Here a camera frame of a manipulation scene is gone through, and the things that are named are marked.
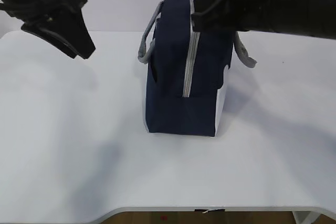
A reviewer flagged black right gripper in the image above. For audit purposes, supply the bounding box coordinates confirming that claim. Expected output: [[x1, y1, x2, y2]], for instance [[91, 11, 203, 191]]
[[191, 0, 335, 39]]

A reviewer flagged white table leg frame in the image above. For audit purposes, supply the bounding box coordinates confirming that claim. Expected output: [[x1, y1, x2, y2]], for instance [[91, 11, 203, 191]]
[[292, 211, 335, 224]]

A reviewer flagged navy blue lunch bag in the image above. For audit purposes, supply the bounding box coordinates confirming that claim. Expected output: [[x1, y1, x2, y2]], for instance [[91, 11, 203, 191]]
[[138, 0, 256, 137]]

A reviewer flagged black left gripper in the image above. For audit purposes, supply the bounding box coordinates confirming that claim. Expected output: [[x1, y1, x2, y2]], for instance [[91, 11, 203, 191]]
[[1, 0, 96, 59]]

